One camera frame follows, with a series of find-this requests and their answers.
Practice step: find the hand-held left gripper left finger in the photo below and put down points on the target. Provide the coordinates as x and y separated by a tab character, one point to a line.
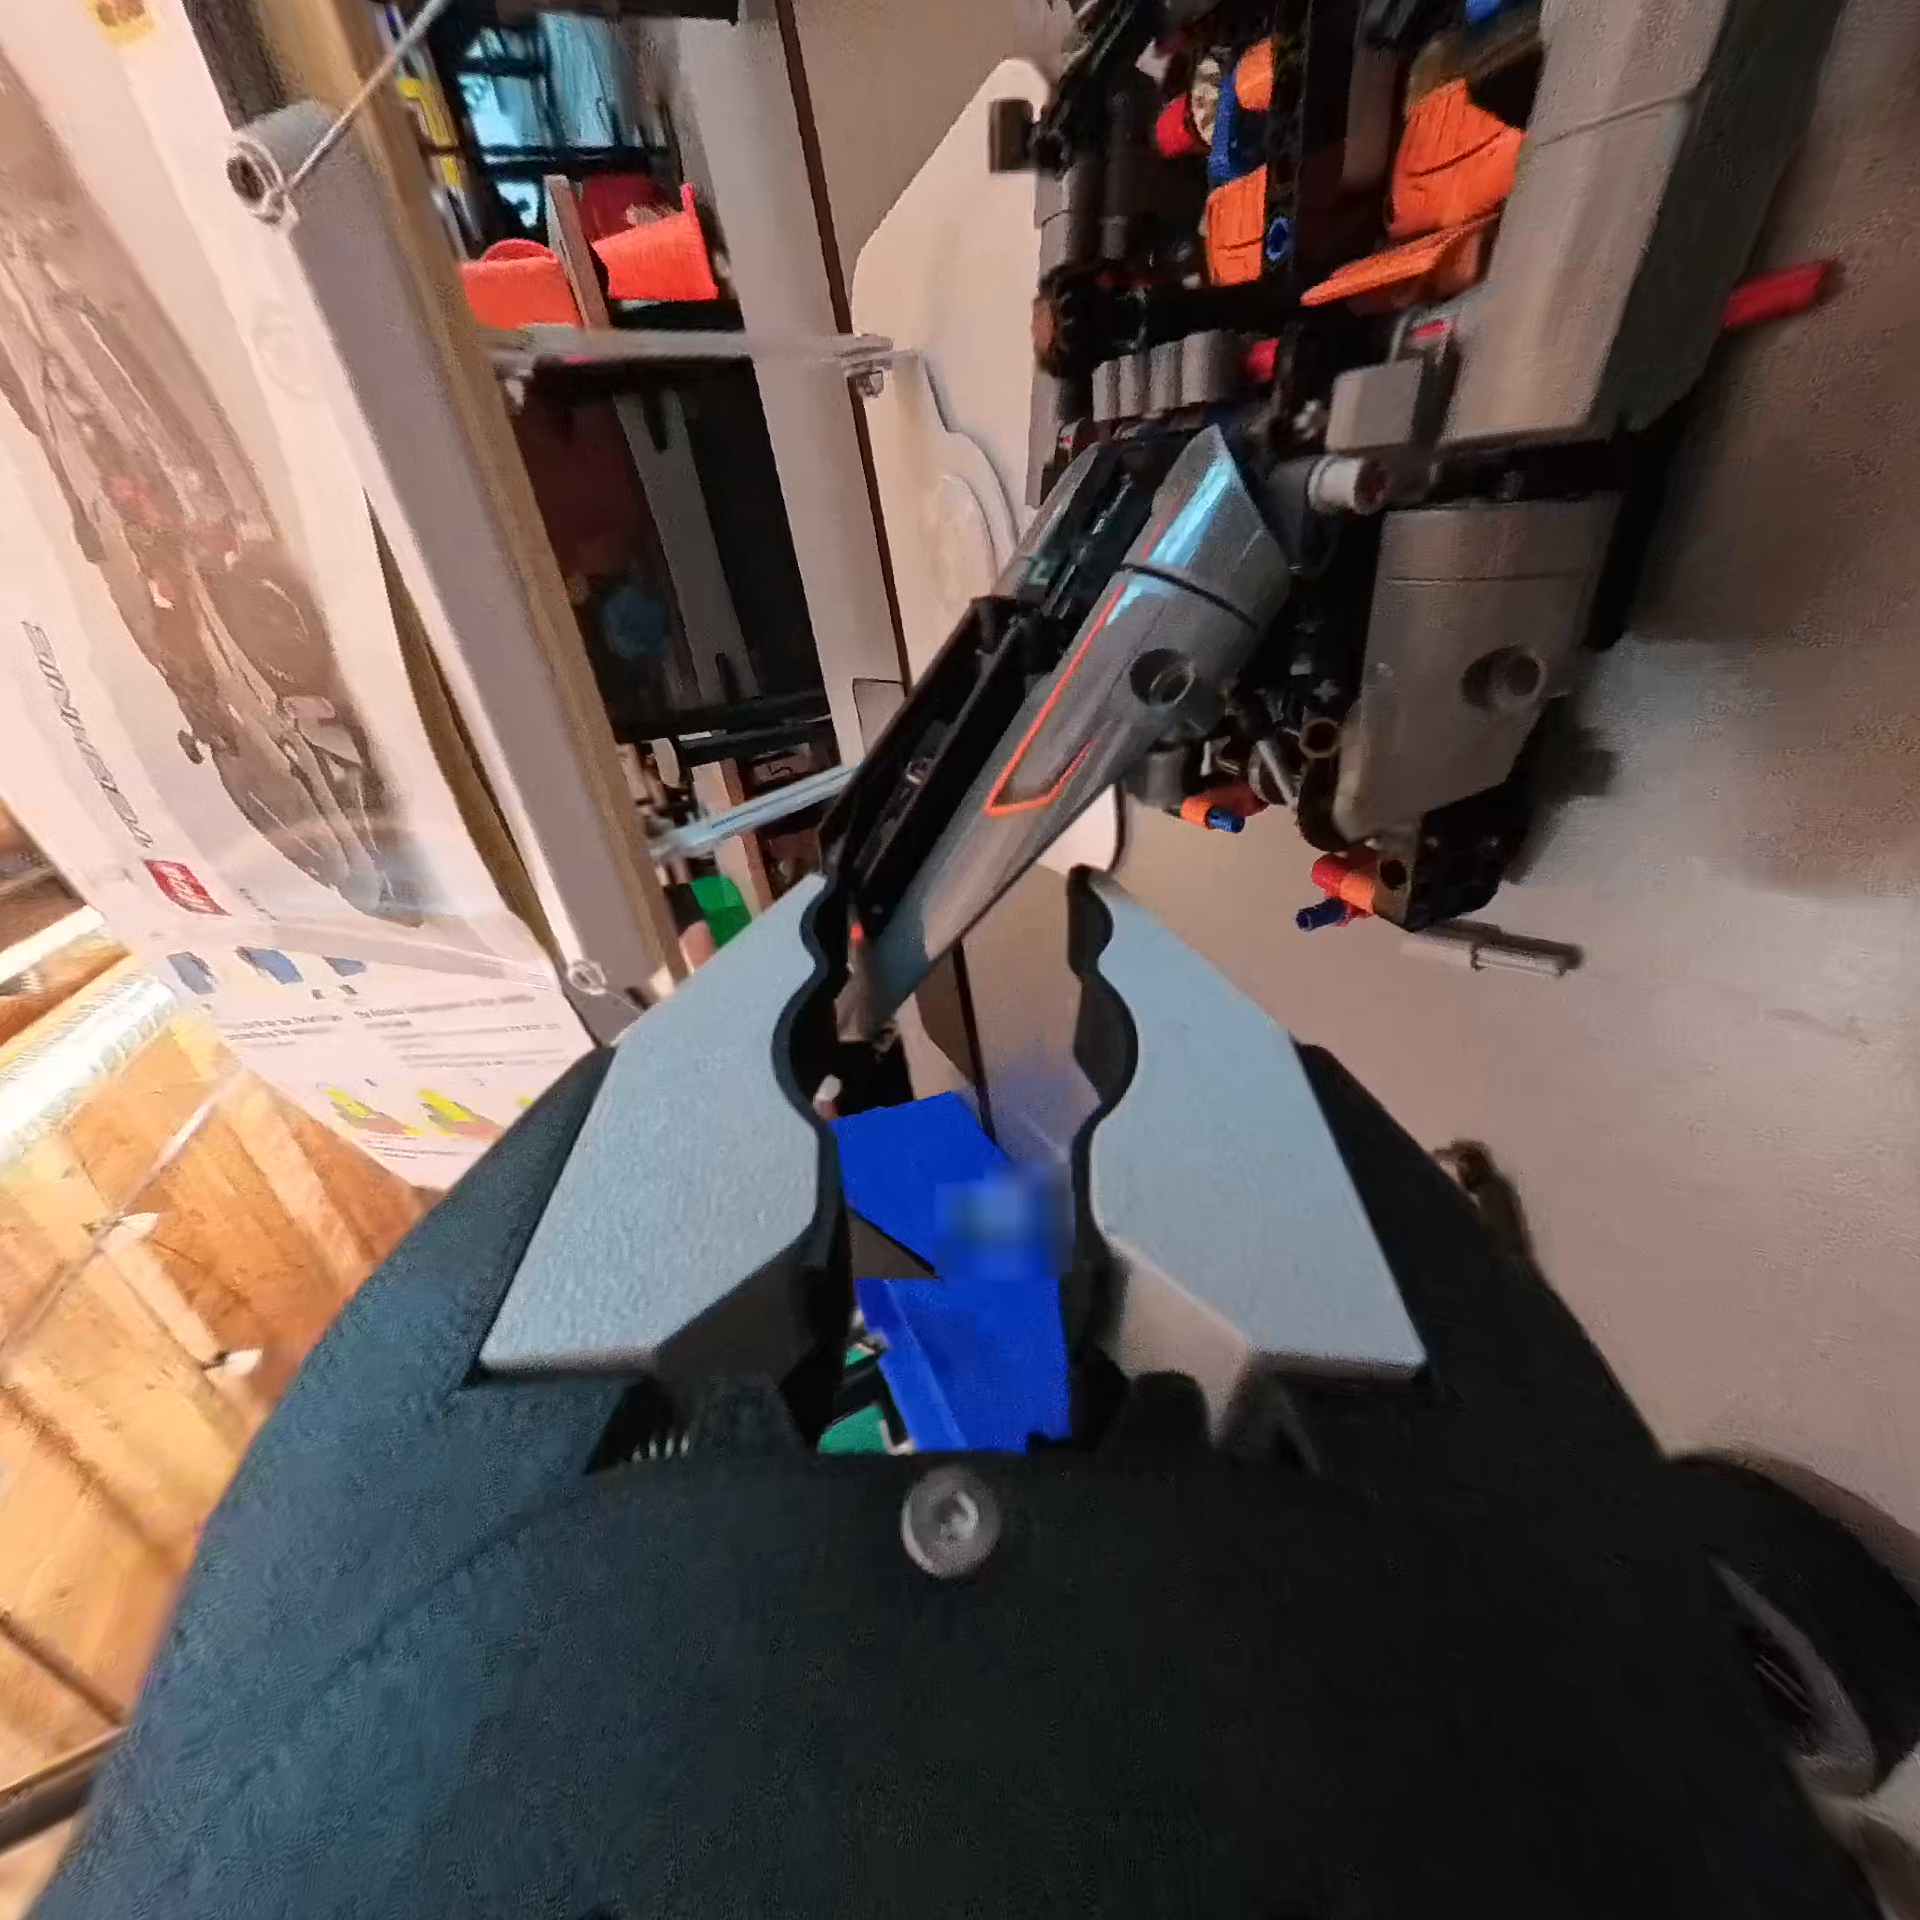
676	1200

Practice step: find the white metal stand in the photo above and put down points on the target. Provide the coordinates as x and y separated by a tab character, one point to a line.
932	301

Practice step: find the green plastic block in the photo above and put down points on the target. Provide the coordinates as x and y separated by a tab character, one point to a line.
720	909

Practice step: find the white printed sheet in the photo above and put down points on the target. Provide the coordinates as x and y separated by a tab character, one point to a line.
181	600

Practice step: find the blue plastic bin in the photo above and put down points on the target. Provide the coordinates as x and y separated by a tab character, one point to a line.
961	1349

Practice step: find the lego car chassis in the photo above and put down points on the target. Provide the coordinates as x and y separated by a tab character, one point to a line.
1471	452

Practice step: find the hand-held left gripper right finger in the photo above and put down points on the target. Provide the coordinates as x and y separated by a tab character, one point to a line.
1260	1200

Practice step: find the orange plastic part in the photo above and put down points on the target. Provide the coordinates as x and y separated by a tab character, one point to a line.
517	284
662	255

